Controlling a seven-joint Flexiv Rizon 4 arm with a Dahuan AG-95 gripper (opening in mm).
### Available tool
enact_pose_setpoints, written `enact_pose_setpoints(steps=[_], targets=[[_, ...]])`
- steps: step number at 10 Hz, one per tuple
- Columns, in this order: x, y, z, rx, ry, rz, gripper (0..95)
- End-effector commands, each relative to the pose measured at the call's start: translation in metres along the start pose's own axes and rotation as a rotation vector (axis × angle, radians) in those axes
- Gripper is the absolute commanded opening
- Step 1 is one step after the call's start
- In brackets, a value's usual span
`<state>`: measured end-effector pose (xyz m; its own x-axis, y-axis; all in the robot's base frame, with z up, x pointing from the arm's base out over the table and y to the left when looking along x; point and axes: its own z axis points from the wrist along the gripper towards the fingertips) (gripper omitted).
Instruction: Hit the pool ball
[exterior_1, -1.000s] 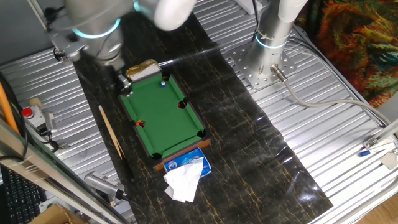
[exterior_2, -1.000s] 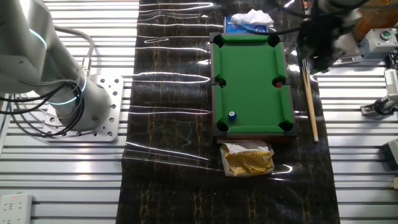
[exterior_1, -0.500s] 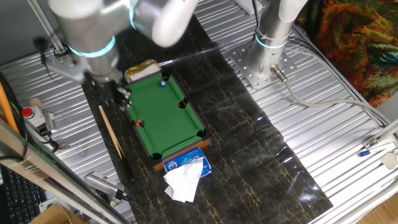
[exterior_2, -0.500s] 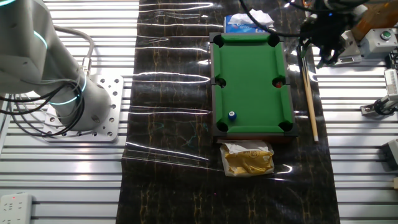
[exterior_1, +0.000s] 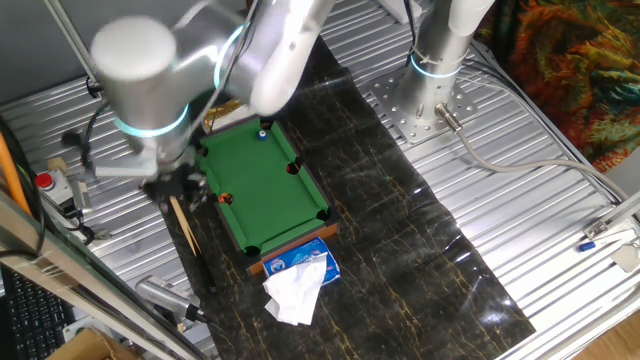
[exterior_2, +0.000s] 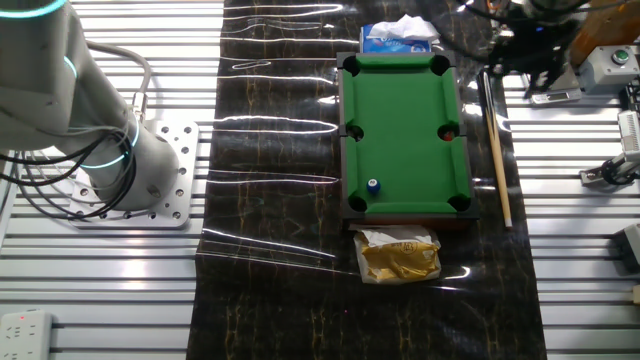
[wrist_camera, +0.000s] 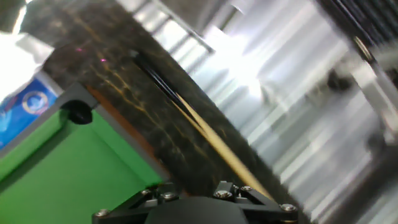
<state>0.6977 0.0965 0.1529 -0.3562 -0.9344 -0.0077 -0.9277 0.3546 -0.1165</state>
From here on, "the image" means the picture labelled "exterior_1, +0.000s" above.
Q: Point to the small wooden block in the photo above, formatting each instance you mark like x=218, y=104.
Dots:
x=57, y=164

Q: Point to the blue capped marker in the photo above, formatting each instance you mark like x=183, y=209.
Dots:
x=587, y=246

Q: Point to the red emergency stop box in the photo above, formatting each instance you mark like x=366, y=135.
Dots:
x=60, y=187

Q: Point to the black keyboard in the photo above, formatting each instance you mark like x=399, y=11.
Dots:
x=30, y=320

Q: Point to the blue tissue pack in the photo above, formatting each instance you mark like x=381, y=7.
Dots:
x=295, y=255

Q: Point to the orange tube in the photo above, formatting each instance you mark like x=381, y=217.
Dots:
x=10, y=175

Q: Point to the green mini pool table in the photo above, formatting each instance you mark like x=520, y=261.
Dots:
x=265, y=200

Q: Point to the white plastic box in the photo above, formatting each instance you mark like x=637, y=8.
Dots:
x=395, y=10

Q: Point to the silver frame bar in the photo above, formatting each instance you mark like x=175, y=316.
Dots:
x=60, y=270

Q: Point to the white paper tag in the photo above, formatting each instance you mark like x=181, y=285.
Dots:
x=625, y=257

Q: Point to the small metal bracket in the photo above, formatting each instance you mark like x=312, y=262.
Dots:
x=597, y=229
x=102, y=233

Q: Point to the blue pool ball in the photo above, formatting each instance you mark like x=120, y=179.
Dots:
x=262, y=135

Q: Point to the colourful patterned cloth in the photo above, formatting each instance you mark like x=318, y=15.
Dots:
x=575, y=75

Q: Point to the gold foil box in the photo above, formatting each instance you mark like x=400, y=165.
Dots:
x=225, y=109

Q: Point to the silver depth camera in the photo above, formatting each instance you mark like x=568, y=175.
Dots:
x=160, y=292

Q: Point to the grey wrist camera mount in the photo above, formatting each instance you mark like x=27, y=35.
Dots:
x=125, y=167

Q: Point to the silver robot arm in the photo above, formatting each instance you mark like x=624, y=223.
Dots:
x=135, y=65

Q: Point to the black pole clamp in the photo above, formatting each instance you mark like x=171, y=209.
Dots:
x=91, y=90

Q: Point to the green button box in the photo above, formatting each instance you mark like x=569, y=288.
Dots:
x=80, y=327

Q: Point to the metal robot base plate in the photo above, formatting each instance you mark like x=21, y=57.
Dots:
x=395, y=110

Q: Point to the silver aluminium pole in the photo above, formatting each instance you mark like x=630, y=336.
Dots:
x=65, y=27

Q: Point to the white tissue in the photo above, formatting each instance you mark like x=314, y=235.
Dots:
x=295, y=295

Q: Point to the aluminium profile bar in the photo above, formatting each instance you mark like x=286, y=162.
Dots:
x=625, y=210

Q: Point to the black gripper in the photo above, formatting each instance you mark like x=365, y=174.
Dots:
x=172, y=185

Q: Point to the cardboard box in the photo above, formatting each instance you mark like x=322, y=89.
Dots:
x=85, y=347

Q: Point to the wooden cue stick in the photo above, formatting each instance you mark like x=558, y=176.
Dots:
x=187, y=235

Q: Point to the red yellow pool ball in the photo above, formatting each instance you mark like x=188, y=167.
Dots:
x=225, y=198

